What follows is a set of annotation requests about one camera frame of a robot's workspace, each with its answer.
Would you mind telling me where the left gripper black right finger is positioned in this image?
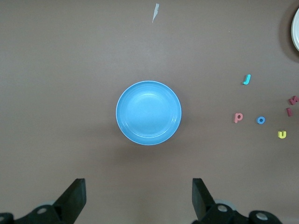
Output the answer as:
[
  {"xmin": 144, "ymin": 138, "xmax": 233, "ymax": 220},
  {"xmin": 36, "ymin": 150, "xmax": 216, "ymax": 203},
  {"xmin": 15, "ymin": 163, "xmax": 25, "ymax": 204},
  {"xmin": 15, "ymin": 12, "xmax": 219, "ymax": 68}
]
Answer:
[{"xmin": 192, "ymin": 178, "xmax": 282, "ymax": 224}]

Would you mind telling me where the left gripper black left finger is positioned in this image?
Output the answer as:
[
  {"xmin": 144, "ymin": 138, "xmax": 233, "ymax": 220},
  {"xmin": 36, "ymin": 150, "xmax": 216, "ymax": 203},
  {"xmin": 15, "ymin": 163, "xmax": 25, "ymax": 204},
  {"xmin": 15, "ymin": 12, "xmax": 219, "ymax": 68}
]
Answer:
[{"xmin": 0, "ymin": 178, "xmax": 87, "ymax": 224}]

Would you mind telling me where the beige plate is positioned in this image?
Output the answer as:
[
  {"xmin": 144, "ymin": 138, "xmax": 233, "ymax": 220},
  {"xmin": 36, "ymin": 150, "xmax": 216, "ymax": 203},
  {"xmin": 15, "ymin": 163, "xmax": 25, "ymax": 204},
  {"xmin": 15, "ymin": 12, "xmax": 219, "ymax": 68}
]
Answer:
[{"xmin": 291, "ymin": 7, "xmax": 299, "ymax": 52}]

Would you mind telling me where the white paper scrap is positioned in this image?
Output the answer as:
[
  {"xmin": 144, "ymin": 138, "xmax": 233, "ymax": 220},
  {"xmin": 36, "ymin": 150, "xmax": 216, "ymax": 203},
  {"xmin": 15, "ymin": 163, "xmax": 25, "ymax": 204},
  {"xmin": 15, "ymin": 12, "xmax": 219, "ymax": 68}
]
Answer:
[{"xmin": 152, "ymin": 3, "xmax": 160, "ymax": 23}]

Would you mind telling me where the blue plate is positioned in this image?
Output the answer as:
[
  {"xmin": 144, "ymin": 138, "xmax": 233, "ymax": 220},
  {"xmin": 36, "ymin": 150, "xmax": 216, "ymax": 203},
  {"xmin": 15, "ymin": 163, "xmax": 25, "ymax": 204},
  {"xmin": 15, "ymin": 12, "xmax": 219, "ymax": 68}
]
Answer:
[{"xmin": 115, "ymin": 80, "xmax": 182, "ymax": 146}]

